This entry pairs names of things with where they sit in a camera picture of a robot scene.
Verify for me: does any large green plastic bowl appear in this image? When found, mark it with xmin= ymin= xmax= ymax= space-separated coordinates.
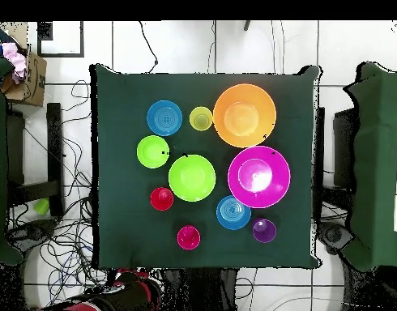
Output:
xmin=168 ymin=154 xmax=217 ymax=202

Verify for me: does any red plastic cup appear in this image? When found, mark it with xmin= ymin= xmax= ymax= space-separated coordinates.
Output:
xmin=149 ymin=186 xmax=175 ymax=212

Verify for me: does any small green plastic bowl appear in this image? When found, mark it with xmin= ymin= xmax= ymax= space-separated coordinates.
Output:
xmin=135 ymin=134 xmax=171 ymax=169

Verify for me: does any blue plastic bowl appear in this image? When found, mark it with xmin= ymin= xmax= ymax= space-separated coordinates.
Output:
xmin=216 ymin=194 xmax=252 ymax=231
xmin=146 ymin=99 xmax=184 ymax=137

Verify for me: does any yellow plastic cup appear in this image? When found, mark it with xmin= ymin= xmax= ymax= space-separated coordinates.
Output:
xmin=189 ymin=105 xmax=214 ymax=132

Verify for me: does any large pink plastic bowl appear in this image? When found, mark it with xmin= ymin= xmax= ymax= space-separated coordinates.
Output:
xmin=227 ymin=145 xmax=292 ymax=209

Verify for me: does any crimson pink plastic cup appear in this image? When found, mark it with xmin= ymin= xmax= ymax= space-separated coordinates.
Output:
xmin=176 ymin=224 xmax=202 ymax=251

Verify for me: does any orange plastic bowl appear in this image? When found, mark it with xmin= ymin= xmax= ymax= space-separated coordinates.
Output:
xmin=212 ymin=83 xmax=278 ymax=149

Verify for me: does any dark green table cloth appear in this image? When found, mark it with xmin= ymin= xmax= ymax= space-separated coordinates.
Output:
xmin=89 ymin=63 xmax=322 ymax=271

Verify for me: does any purple plastic cup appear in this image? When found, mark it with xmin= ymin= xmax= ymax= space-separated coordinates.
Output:
xmin=252 ymin=217 xmax=278 ymax=244

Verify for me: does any black metal stand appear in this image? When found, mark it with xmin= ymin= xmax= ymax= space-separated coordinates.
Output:
xmin=5 ymin=102 xmax=65 ymax=217

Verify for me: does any black box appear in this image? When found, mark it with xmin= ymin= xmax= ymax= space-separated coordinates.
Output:
xmin=333 ymin=108 xmax=360 ymax=189

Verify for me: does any grey black base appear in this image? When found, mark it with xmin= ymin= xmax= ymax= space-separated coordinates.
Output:
xmin=318 ymin=223 xmax=353 ymax=254

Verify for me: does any green cup on floor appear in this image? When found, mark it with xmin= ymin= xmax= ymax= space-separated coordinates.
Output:
xmin=33 ymin=198 xmax=50 ymax=215

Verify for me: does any black base with knob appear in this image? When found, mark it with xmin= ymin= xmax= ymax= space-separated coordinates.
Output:
xmin=6 ymin=219 xmax=58 ymax=248

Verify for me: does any brown cardboard box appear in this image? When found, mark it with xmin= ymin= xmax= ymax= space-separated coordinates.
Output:
xmin=0 ymin=45 xmax=48 ymax=108

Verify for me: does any pink cloth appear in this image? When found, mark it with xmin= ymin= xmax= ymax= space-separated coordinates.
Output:
xmin=1 ymin=42 xmax=27 ymax=84

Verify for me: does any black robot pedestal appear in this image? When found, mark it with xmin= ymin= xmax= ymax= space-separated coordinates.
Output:
xmin=162 ymin=267 xmax=239 ymax=311

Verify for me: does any tangle of floor cables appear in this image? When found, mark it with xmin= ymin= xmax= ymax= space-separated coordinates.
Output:
xmin=6 ymin=79 xmax=100 ymax=309

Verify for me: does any black floor cable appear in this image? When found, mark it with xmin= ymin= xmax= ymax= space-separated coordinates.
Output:
xmin=139 ymin=21 xmax=160 ymax=75

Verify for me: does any black square frame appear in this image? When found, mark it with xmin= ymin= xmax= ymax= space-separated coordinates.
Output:
xmin=36 ymin=21 xmax=85 ymax=58

